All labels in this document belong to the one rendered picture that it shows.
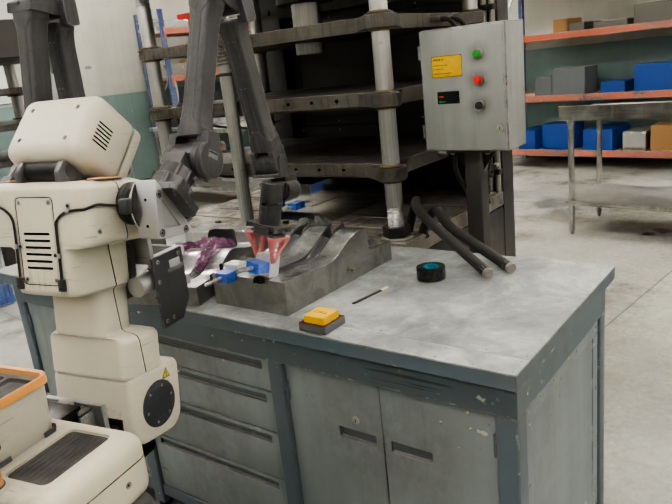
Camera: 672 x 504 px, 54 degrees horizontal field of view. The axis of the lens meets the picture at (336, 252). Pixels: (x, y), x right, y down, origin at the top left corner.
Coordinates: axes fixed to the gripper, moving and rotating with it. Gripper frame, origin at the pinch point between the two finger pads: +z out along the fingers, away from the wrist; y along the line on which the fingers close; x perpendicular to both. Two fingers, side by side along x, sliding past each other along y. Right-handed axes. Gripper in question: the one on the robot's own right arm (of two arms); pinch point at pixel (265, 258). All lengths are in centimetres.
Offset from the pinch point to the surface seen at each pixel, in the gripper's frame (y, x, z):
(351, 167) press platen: 28, -77, -17
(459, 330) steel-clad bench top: -52, -7, 5
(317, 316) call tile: -22.2, 5.6, 7.9
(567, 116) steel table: 37, -351, -45
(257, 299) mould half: 0.9, 0.6, 11.3
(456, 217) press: -2, -108, -2
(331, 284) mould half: -9.1, -17.9, 7.7
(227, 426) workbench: 14, -6, 56
